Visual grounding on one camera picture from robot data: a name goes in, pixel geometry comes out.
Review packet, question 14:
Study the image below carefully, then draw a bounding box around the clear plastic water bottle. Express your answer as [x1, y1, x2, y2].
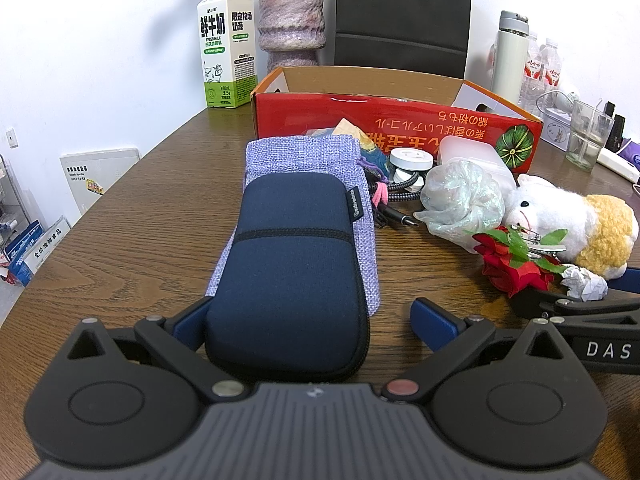
[537, 37, 562, 96]
[519, 31, 543, 111]

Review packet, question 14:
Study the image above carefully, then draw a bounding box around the white thermos bottle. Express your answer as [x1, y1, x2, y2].
[490, 10, 530, 106]

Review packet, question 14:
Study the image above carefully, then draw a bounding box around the blue white box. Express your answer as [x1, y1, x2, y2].
[0, 215, 71, 288]

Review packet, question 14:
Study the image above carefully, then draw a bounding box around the red cardboard box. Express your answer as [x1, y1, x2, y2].
[250, 65, 545, 174]

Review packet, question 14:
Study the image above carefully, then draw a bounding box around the black plug cable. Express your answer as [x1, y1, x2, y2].
[372, 200, 422, 229]

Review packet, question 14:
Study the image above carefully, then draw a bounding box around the white yellow plush toy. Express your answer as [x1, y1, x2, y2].
[502, 174, 640, 281]

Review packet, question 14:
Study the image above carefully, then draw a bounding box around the purple ceramic vase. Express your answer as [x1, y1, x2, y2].
[257, 0, 326, 68]

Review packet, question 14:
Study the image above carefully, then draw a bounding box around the paper ball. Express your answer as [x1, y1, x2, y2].
[561, 265, 609, 302]

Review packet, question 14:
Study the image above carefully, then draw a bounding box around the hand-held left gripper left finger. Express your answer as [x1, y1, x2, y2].
[65, 296, 246, 402]

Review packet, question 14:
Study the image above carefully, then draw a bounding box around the wooden desktop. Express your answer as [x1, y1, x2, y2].
[0, 102, 640, 411]

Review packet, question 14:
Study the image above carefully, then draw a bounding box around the translucent white plastic box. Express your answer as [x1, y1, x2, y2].
[437, 135, 519, 182]

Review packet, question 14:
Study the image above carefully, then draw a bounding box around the white round fan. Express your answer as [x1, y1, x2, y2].
[550, 87, 582, 112]

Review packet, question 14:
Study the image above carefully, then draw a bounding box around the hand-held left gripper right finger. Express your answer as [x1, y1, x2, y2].
[382, 297, 584, 403]

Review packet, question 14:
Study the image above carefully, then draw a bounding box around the silver metal clip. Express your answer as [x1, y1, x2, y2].
[515, 227, 567, 257]

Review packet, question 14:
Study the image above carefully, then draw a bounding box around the red artificial rose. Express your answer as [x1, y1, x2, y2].
[465, 225, 572, 300]

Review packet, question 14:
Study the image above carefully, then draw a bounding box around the white round cap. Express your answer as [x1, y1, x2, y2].
[389, 147, 434, 172]

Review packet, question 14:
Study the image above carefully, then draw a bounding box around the white tin box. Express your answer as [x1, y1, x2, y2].
[536, 91, 576, 153]

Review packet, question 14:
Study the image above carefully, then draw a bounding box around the blue yellow plush toy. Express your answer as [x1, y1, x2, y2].
[311, 119, 392, 182]

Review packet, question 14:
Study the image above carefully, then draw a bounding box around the white power strip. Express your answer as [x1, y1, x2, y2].
[596, 147, 640, 184]

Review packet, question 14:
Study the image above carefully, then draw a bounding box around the purple linen drawstring bag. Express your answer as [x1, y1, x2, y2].
[206, 134, 383, 319]

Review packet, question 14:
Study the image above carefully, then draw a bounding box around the green white milk carton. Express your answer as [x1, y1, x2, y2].
[196, 0, 258, 109]

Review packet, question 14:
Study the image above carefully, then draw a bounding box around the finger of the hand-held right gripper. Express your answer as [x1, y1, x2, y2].
[607, 267, 640, 292]
[511, 286, 640, 320]

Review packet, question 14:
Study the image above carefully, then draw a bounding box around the black office chair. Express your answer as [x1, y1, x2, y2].
[333, 0, 473, 80]

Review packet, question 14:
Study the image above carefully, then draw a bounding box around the clear drinking glass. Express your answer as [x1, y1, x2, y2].
[566, 99, 615, 173]

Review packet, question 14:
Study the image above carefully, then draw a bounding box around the navy blue zipper pouch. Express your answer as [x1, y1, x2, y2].
[204, 174, 372, 386]

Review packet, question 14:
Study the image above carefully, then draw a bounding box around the grey braided cable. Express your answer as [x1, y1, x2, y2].
[384, 170, 427, 204]

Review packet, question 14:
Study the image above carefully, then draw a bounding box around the iridescent plastic bag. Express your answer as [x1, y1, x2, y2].
[414, 157, 506, 252]

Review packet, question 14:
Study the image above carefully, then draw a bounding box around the black small bottle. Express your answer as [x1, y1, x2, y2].
[603, 101, 627, 151]

